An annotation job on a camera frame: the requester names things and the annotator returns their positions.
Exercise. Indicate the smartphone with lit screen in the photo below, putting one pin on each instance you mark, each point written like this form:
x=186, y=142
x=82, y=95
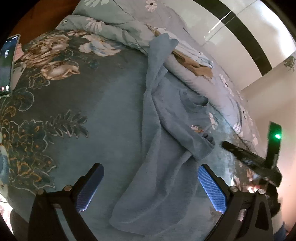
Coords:
x=6, y=64

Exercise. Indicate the white and tan folded cloth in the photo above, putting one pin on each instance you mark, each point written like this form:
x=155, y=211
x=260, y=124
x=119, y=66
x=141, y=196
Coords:
x=187, y=56

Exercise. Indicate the blue knit sweater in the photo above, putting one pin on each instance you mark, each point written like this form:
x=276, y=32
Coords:
x=164, y=185

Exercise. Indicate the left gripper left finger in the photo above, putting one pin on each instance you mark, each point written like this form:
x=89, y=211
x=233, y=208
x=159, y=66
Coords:
x=44, y=223

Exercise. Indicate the grey daisy print duvet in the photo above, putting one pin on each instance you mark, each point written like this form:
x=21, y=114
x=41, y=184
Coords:
x=136, y=23

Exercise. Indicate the white wardrobe with black stripe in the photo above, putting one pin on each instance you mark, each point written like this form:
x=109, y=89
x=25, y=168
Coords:
x=246, y=38

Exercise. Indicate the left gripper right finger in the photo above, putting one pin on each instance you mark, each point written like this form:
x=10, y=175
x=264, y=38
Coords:
x=245, y=216

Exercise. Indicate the dark floral bed sheet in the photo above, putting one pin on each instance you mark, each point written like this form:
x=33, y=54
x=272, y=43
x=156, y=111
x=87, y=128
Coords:
x=71, y=109

